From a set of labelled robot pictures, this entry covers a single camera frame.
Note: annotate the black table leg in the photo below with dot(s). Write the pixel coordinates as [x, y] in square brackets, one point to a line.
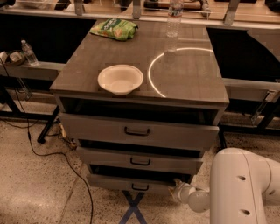
[50, 120]
[223, 143]

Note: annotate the small water bottle on shelf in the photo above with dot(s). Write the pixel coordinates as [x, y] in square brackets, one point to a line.
[29, 53]

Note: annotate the grey side shelf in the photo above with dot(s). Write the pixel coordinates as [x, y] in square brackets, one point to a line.
[46, 71]
[251, 90]

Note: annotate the black table leg right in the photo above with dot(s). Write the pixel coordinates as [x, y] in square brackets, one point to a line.
[223, 143]

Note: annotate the grey side shelf right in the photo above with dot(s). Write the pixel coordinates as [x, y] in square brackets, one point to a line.
[251, 90]

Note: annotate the clear water bottle on cabinet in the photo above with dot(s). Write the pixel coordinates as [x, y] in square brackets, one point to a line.
[175, 13]

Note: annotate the black table leg left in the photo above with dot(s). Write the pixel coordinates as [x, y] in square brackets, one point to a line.
[50, 120]

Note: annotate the grey side shelf left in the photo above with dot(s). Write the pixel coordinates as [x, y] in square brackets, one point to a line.
[46, 71]

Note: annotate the green chip bag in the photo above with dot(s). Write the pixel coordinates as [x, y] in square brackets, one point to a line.
[115, 28]

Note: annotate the grey top drawer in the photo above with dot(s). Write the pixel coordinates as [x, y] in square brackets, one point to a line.
[148, 133]

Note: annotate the grey bottom drawer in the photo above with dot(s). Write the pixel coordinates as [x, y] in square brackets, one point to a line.
[134, 180]

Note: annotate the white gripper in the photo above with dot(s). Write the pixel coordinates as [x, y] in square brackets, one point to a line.
[183, 191]

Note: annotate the white paper bowl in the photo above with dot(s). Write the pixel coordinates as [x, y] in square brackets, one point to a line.
[120, 79]

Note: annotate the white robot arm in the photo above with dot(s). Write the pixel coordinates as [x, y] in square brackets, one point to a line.
[241, 185]

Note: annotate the grey drawer cabinet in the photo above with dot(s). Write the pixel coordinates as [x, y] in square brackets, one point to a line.
[181, 83]

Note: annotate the grey middle drawer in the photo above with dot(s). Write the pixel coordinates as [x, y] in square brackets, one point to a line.
[139, 160]

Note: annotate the grey drawer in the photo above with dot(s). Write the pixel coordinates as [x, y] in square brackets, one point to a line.
[134, 180]
[139, 160]
[148, 133]

